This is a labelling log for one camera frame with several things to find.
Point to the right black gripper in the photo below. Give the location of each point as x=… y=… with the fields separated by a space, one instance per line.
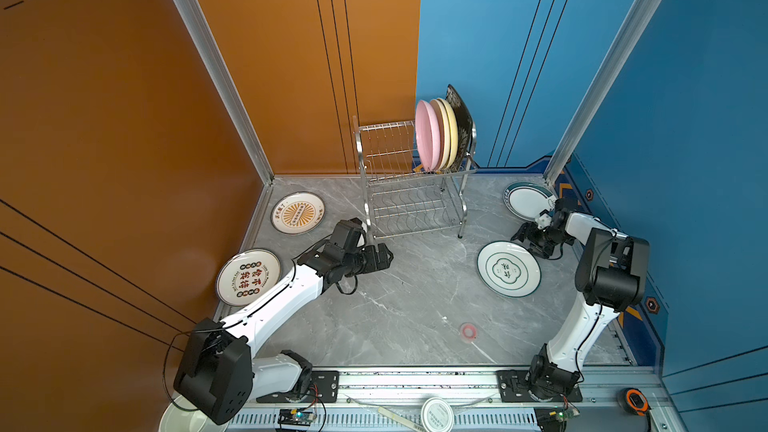
x=527 y=231

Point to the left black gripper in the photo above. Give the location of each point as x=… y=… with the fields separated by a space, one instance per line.
x=373 y=264

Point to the white plate dark green rim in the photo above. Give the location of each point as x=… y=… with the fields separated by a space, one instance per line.
x=528 y=201

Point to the steel two-tier dish rack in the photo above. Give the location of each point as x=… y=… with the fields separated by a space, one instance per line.
x=399 y=197

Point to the pink round plate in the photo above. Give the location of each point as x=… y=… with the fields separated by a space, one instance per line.
x=427 y=133

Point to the yellow round plate with bear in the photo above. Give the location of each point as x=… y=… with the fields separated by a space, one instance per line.
x=450 y=134

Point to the cream round plate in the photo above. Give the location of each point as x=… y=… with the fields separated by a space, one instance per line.
x=443 y=134

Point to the black floral square plate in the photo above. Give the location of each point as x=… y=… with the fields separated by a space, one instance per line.
x=466 y=129

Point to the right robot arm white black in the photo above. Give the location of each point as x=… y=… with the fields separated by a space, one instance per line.
x=610 y=277

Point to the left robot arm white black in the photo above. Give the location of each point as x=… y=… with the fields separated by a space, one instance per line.
x=220 y=371

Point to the white plate orange sunburst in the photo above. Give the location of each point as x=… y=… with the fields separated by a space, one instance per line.
x=298 y=213

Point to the white plate red characters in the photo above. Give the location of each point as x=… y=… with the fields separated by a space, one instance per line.
x=247 y=276

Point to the wooden stick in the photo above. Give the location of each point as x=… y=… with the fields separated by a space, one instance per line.
x=403 y=421

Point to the green circuit board right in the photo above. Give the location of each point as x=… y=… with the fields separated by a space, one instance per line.
x=555 y=419

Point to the green circuit board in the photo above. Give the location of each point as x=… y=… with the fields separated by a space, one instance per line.
x=555 y=419
x=296 y=419

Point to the green circuit board left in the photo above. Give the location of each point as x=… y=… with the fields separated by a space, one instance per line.
x=296 y=419

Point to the orange black tape measure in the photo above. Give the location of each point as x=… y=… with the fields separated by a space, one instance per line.
x=633 y=401

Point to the clear plastic measuring cup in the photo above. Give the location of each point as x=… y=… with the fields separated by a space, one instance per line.
x=176 y=420

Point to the aluminium front rail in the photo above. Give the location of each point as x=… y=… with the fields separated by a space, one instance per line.
x=474 y=396

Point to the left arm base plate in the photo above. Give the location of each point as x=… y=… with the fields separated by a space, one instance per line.
x=323 y=385

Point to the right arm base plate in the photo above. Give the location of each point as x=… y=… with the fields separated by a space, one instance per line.
x=525 y=386

